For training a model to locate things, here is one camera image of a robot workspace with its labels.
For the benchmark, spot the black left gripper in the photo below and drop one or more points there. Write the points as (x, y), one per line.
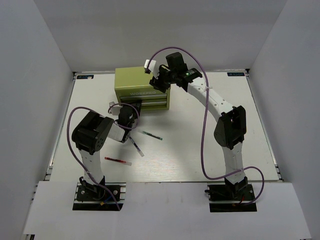
(137, 105)

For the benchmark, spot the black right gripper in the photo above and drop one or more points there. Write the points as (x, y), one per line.
(158, 84)

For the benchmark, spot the green gel pen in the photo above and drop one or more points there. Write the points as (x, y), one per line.
(151, 135)

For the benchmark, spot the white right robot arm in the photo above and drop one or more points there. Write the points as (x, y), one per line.
(231, 125)

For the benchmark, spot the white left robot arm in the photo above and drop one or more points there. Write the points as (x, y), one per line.
(94, 129)

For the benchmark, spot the green metal drawer cabinet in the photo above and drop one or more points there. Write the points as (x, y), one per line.
(130, 81)

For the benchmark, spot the purple gel pen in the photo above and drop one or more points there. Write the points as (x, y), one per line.
(137, 147)

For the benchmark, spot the red gel pen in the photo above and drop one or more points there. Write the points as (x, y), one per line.
(127, 163)

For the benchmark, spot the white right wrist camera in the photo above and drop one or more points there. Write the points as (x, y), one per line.
(151, 67)

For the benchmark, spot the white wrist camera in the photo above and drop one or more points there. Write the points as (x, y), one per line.
(151, 67)
(114, 110)

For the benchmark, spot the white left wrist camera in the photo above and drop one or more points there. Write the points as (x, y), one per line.
(114, 110)

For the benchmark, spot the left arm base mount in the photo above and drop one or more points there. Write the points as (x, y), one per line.
(94, 198)

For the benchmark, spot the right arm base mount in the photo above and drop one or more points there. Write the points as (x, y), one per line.
(221, 200)

